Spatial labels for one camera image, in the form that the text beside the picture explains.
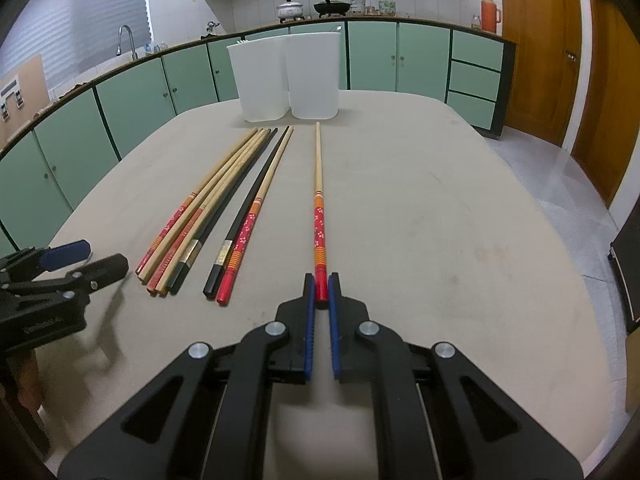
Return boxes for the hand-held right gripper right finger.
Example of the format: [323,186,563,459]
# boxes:
[328,273,584,480]

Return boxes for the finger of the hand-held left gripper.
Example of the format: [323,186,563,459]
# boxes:
[7,254,130,306]
[0,241,93,283]

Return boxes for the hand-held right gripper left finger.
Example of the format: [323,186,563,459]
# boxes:
[59,274,316,480]

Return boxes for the red floral wooden chopstick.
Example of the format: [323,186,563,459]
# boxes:
[216,127,296,307]
[314,121,330,309]
[146,129,270,297]
[135,129,257,276]

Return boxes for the black chopstick with gold band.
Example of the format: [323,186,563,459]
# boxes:
[168,128,279,297]
[202,125,293,301]

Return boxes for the plain wooden chopstick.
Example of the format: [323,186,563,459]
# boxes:
[155,129,273,297]
[139,128,264,283]

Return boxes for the white plastic utensil container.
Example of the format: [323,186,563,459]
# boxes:
[285,31,342,121]
[226,35,292,123]

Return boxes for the green kitchen base cabinets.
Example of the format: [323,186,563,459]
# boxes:
[0,17,516,261]

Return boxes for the cardboard panel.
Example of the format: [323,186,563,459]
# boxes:
[0,55,51,126]

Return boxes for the chrome sink faucet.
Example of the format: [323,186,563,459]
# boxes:
[116,25,139,61]

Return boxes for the white window blinds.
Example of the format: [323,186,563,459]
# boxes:
[30,0,151,91]

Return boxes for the black cabinet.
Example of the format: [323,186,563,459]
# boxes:
[608,220,640,333]

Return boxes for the white cooking pot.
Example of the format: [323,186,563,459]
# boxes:
[276,0,306,23]

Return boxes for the black wok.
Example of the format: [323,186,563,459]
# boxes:
[313,0,352,17]

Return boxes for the wooden door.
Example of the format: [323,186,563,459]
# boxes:
[570,0,640,208]
[498,0,583,148]

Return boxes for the orange thermos flask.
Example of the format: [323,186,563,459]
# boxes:
[481,0,502,36]

